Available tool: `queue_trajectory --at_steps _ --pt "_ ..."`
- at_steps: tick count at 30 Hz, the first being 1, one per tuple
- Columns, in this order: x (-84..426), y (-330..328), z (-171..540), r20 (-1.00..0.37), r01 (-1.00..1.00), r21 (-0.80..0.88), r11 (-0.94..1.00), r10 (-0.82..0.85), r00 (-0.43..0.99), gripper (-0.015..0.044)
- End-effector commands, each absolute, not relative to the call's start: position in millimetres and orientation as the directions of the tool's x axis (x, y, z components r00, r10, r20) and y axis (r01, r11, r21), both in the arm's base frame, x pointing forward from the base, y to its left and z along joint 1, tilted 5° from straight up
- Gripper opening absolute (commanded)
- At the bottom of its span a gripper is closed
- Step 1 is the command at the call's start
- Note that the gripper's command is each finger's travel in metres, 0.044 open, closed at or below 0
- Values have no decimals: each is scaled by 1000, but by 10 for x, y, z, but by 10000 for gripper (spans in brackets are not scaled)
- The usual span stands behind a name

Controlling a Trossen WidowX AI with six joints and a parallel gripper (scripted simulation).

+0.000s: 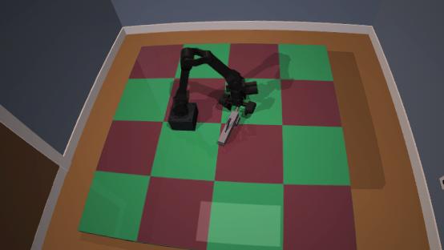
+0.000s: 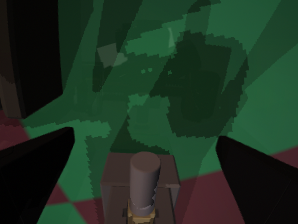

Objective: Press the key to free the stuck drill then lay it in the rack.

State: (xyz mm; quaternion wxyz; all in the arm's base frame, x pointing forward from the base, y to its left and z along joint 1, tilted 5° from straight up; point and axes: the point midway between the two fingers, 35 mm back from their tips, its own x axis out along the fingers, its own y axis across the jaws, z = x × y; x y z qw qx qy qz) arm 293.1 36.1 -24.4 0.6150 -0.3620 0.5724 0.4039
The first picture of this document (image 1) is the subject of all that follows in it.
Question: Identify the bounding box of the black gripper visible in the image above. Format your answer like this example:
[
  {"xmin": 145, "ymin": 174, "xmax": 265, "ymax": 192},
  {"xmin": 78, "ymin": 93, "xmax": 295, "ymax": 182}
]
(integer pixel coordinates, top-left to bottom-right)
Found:
[{"xmin": 219, "ymin": 93, "xmax": 256, "ymax": 115}]

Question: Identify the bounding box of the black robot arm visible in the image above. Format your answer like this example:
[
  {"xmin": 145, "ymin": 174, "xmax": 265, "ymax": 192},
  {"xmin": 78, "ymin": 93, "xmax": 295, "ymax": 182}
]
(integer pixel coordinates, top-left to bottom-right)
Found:
[{"xmin": 172, "ymin": 47, "xmax": 259, "ymax": 119}]

